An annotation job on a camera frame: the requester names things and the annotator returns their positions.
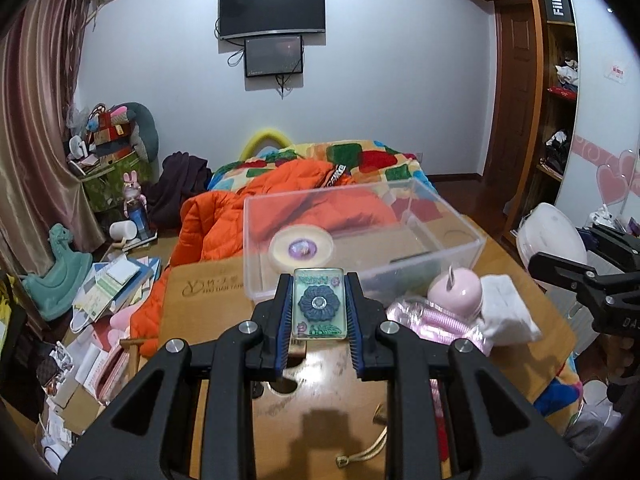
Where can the wooden door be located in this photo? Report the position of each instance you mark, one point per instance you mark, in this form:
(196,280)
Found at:
(512,95)

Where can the pink curtain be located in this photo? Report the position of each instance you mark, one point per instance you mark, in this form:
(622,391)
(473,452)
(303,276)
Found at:
(30,135)

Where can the white round fan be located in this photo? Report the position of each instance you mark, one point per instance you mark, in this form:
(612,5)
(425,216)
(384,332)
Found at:
(550,245)

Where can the orange puffer jacket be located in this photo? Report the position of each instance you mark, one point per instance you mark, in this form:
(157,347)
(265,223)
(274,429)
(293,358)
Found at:
(280,210)

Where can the large wall television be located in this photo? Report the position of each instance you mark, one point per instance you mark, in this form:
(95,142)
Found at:
(272,9)

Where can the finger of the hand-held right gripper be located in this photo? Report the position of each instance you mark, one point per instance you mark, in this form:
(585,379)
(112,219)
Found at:
(565,273)

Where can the pink round pot with lid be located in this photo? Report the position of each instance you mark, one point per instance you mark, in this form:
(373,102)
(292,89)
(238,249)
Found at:
(456,292)

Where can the wooden desk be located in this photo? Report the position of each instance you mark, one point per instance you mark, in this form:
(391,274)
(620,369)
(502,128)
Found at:
(330,420)

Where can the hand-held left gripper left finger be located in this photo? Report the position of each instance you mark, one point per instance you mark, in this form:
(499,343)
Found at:
(283,318)

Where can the round tape roll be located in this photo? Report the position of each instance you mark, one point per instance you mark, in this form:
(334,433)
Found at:
(301,249)

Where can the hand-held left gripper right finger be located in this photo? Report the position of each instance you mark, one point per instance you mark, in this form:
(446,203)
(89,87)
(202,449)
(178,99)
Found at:
(354,318)

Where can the dark purple cloth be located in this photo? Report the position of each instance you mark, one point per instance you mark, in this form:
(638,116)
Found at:
(178,180)

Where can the white mug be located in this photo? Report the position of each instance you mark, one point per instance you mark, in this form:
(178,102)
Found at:
(123,232)

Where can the yellow arched headboard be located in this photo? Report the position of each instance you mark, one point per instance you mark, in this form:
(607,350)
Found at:
(266,142)

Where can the pink rabbit water bottle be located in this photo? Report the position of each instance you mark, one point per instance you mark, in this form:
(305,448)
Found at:
(136,200)

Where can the small wall monitor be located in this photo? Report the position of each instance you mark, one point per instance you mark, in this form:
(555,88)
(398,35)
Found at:
(274,56)

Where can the green resin flower block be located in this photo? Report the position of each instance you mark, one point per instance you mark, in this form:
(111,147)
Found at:
(318,304)

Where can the colourful patchwork blanket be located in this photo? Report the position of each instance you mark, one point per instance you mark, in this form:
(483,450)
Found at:
(370,160)

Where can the white folded cloth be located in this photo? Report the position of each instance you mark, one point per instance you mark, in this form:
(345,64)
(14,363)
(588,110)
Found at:
(506,312)

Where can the pile of plush toys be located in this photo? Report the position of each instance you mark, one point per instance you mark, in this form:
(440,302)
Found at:
(116,130)

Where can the wooden bookshelf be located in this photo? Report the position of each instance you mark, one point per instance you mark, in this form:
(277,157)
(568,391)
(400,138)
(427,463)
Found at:
(555,85)

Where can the green storage box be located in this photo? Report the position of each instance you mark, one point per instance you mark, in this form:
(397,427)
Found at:
(110,180)

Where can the clear plastic storage box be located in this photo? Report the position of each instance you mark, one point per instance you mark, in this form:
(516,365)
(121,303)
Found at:
(350,230)

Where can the teal plush rocking horse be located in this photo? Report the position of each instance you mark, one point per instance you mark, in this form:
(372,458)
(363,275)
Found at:
(59,280)

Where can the pile of books and papers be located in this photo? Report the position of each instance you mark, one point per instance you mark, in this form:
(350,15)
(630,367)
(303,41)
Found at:
(110,290)

